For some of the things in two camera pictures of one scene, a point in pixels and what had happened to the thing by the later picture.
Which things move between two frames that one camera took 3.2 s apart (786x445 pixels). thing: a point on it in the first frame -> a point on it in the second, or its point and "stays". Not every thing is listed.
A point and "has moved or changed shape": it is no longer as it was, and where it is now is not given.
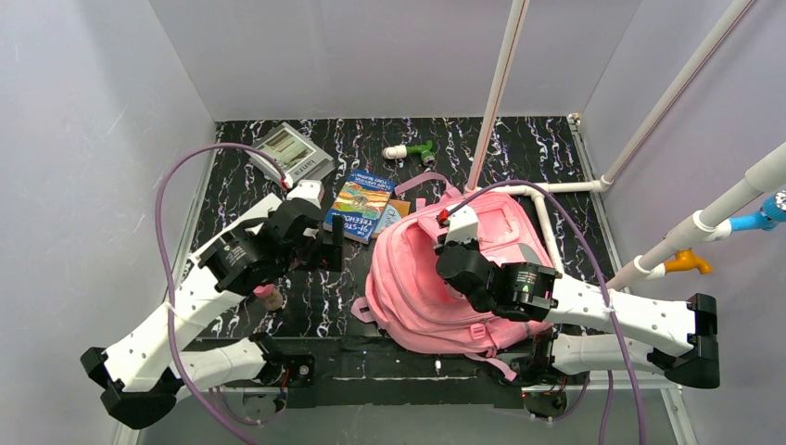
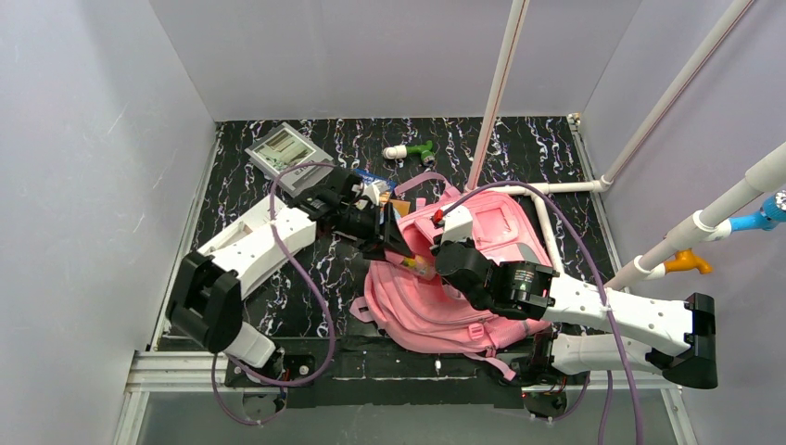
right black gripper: (447, 247) stays
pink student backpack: (409, 297) has moved or changed shape
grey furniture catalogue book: (301, 159) stays
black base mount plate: (343, 372) stays
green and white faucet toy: (400, 152) stays
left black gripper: (332, 247) -> (381, 226)
